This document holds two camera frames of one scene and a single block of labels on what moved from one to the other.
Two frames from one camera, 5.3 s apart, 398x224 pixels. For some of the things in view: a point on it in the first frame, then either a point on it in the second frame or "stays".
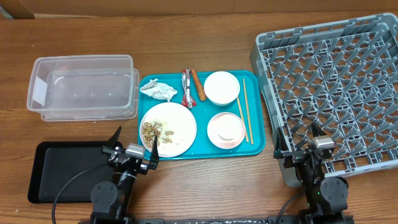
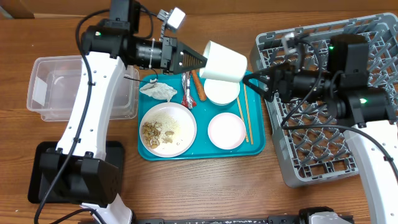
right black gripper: [294, 157] to [273, 76]
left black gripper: [107, 149] to [170, 43]
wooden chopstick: [242, 119] stays
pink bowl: [226, 130] stays
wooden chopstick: [248, 111] stays
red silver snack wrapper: [188, 101] stays
